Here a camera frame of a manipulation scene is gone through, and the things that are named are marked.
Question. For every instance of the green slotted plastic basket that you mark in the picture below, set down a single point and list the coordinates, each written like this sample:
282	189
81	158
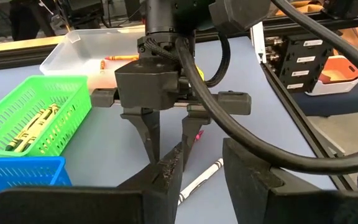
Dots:
73	82

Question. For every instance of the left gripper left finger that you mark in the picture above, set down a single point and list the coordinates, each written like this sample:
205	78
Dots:
120	205

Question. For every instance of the light wooden table board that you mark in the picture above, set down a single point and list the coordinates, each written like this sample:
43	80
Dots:
20	43

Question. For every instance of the clear plastic bin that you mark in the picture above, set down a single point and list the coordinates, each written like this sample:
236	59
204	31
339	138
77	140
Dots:
79	53

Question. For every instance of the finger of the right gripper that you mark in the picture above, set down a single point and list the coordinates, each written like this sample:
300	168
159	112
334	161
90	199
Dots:
148	130
191	130

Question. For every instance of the blue slotted plastic basket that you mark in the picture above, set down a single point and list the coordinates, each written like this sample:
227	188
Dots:
26	171

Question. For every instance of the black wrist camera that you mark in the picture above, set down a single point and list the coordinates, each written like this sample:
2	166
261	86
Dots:
238	14

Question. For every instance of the white paper label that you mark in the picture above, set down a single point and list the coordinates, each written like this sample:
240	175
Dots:
258	43

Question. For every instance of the pink crayon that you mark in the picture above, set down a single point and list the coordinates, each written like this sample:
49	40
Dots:
199	135

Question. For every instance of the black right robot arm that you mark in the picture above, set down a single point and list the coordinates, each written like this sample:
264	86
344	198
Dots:
169	15

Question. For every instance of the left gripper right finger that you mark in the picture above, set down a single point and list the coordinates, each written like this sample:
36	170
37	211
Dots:
275	205

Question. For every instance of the orange crayon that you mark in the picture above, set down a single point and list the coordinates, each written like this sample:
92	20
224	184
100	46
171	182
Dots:
121	58
102	64

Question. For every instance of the grey crayon white wrapper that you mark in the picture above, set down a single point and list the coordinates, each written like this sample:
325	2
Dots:
200	180

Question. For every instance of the white box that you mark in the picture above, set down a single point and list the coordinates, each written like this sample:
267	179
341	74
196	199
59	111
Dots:
337	84

